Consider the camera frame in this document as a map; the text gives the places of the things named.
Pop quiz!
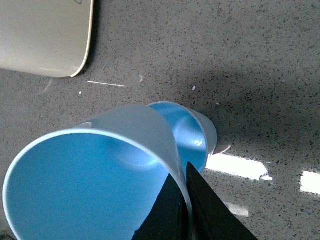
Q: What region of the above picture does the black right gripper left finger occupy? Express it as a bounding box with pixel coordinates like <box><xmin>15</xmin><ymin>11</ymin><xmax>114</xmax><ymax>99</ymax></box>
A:
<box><xmin>132</xmin><ymin>174</ymin><xmax>189</xmax><ymax>240</ymax></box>

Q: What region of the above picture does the light blue plastic cup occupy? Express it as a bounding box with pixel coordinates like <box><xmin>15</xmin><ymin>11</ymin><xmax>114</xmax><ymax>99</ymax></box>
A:
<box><xmin>148</xmin><ymin>101</ymin><xmax>218</xmax><ymax>173</ymax></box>

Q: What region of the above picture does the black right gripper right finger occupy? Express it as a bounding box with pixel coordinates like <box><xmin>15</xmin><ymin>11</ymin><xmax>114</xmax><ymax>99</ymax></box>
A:
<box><xmin>186</xmin><ymin>162</ymin><xmax>256</xmax><ymax>240</ymax></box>

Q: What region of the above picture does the cream toaster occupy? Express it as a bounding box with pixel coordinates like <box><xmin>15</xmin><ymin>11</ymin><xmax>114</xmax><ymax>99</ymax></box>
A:
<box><xmin>0</xmin><ymin>0</ymin><xmax>95</xmax><ymax>78</ymax></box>

